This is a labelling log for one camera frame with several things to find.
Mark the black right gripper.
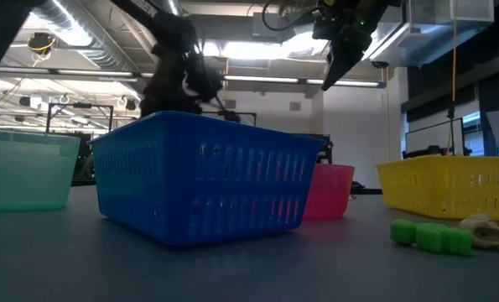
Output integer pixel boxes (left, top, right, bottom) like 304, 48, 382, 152
313, 0, 380, 92

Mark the white board with black frame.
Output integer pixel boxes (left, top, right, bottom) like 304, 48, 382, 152
403, 117, 467, 159

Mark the yellow plastic basket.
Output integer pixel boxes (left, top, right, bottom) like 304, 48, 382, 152
376, 154, 499, 222

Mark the black frame rig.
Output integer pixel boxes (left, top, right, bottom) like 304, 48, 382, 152
44, 102, 115, 135

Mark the silver air duct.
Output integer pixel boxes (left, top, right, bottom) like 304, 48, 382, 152
30, 0, 183, 72

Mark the cream plastic skull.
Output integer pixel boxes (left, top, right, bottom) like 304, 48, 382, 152
457, 212, 499, 253

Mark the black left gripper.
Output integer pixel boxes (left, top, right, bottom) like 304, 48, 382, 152
138, 16, 225, 119

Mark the pink round plastic bowl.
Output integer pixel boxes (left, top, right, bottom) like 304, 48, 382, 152
302, 163, 356, 221

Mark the black light stand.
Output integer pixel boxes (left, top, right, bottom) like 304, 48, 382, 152
444, 102, 458, 157

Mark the green translucent plastic bin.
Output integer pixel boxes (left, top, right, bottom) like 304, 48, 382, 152
0, 127, 81, 213

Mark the black background rig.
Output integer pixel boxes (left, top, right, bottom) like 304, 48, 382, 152
305, 133, 335, 165

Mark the yellow cable reel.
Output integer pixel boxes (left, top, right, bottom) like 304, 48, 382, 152
26, 32, 58, 68

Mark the green plastic monster figure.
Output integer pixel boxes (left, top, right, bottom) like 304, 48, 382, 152
389, 218, 475, 258

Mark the grey ceiling box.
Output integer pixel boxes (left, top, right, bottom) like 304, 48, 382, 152
252, 11, 294, 44

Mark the blue plastic basket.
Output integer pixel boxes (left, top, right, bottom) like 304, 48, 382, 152
87, 110, 326, 247

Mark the long ceiling light strip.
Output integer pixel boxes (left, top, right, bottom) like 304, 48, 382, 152
0, 66, 387, 89

